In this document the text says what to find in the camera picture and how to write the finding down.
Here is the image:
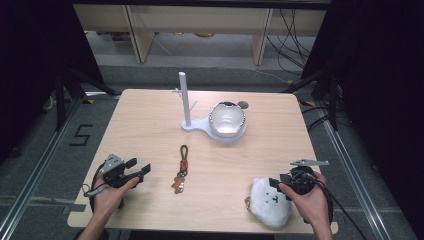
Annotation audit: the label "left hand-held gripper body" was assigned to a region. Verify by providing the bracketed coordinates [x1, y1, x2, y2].
[99, 153, 138, 189]

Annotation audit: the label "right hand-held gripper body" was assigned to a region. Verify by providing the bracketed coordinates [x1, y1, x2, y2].
[279, 159, 330, 196]

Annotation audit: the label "white plush toy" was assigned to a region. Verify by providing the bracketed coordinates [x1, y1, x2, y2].
[248, 177, 295, 230]

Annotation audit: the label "white hook stand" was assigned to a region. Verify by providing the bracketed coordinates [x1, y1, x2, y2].
[171, 71, 248, 145]

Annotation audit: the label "white gold-rimmed bowl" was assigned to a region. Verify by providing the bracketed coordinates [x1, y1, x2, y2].
[208, 101, 247, 138]

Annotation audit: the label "person's right hand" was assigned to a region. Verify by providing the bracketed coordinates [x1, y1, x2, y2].
[278, 171, 332, 228]

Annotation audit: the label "person's left hand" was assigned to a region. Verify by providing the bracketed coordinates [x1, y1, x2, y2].
[91, 172, 141, 218]

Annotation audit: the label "grey tape strip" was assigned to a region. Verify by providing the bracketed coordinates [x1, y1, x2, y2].
[62, 203, 87, 215]

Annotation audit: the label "black tripod stand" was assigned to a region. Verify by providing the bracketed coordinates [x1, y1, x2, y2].
[282, 69, 340, 132]
[54, 66, 118, 132]

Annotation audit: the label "black curtain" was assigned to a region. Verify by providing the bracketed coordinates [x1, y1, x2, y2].
[0, 0, 105, 165]
[300, 0, 424, 236]

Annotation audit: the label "light wooden desk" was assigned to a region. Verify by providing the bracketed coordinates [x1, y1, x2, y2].
[73, 3, 328, 66]

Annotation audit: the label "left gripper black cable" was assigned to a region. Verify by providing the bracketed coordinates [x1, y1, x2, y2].
[81, 162, 108, 214]

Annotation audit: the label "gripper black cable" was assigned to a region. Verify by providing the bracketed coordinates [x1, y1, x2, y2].
[293, 168, 369, 240]
[81, 162, 108, 214]

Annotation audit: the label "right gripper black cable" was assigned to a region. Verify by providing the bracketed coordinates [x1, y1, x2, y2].
[293, 168, 369, 240]

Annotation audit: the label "aluminium floor rail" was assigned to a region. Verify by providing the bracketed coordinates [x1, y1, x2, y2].
[0, 98, 83, 240]
[314, 103, 394, 240]

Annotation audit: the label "black floor cables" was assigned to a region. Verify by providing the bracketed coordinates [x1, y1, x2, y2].
[301, 105, 335, 132]

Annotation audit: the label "white floor cable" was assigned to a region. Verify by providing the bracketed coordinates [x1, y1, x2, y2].
[248, 66, 292, 84]

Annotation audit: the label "bundle of black cables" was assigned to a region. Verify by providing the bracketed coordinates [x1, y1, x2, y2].
[266, 9, 316, 76]

